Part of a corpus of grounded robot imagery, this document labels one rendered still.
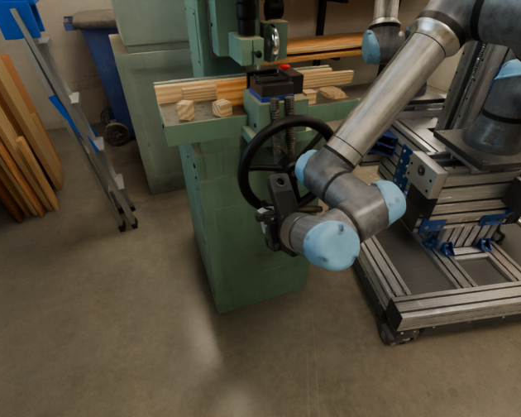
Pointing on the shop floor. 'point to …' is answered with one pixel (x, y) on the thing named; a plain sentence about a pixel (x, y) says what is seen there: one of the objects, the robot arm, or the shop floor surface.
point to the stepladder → (31, 39)
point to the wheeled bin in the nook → (92, 23)
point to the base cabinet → (239, 240)
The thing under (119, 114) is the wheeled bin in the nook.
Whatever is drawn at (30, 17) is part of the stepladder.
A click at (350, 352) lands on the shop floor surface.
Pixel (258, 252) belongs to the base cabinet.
